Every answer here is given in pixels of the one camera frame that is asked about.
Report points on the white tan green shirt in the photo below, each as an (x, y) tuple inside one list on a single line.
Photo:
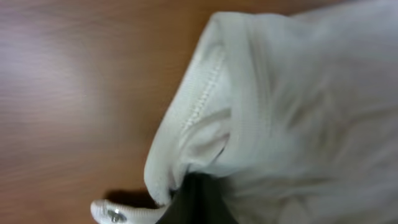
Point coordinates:
[(297, 115)]

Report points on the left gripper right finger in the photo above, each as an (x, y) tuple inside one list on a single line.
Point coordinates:
[(198, 201)]

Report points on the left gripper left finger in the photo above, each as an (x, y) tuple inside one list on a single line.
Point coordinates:
[(106, 212)]

